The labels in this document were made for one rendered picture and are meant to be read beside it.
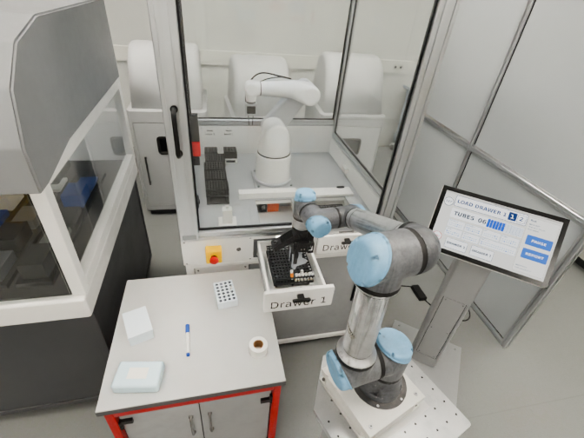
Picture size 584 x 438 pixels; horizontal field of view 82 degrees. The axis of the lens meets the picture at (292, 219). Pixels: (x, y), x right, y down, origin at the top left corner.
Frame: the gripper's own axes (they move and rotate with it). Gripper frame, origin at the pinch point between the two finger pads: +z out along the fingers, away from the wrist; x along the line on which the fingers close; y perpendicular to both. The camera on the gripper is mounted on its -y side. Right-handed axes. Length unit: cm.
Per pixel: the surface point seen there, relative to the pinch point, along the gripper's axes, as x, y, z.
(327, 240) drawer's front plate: 21.1, 23.0, 7.3
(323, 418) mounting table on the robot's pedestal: -52, 2, 20
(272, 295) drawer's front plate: -11.0, -9.5, 5.6
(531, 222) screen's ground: -5, 105, -18
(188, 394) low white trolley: -37, -42, 20
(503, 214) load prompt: 2, 96, -18
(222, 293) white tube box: 3.4, -28.7, 17.8
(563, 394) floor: -36, 172, 97
